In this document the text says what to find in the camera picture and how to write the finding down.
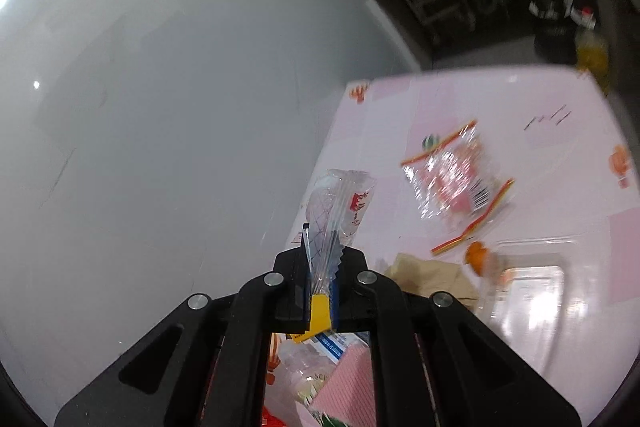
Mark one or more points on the pink sponge cloth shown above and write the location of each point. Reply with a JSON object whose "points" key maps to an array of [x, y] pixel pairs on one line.
{"points": [[350, 387]]}

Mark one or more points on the red striped snack wrapper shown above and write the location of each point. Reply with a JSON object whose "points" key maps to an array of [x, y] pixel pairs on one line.
{"points": [[455, 187]]}

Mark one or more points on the black kettle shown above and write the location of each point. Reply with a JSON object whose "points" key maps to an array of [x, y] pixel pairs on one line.
{"points": [[552, 37]]}

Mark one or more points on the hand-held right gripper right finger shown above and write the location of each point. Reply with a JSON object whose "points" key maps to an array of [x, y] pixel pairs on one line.
{"points": [[350, 302]]}

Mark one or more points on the small orange fruit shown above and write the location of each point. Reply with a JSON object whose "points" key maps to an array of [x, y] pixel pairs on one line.
{"points": [[476, 257]]}

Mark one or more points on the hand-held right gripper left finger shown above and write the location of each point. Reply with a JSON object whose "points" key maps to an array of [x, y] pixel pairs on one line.
{"points": [[292, 297]]}

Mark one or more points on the blue white toothpaste box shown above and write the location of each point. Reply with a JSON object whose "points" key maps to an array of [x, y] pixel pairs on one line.
{"points": [[332, 347]]}

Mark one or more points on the clear plastic wrapper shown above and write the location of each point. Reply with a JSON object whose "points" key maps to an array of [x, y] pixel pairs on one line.
{"points": [[340, 207]]}

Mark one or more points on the beige crumpled cloth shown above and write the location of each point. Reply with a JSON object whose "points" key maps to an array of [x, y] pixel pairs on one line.
{"points": [[430, 277]]}

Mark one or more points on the clear plastic tray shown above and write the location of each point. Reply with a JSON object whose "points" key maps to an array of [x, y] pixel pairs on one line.
{"points": [[535, 302]]}

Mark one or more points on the cooking oil bottle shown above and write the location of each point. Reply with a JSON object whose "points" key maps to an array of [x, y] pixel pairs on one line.
{"points": [[590, 52]]}

